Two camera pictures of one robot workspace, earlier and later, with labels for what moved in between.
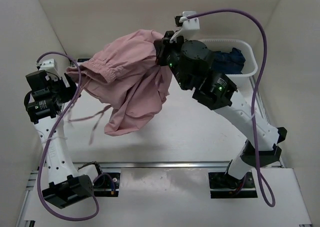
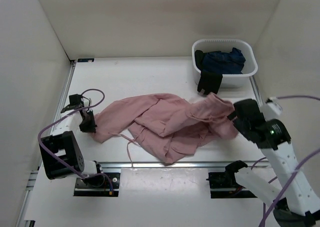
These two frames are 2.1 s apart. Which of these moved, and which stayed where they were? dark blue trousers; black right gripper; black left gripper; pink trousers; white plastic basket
Moved: black left gripper; pink trousers; black right gripper
Stayed: dark blue trousers; white plastic basket
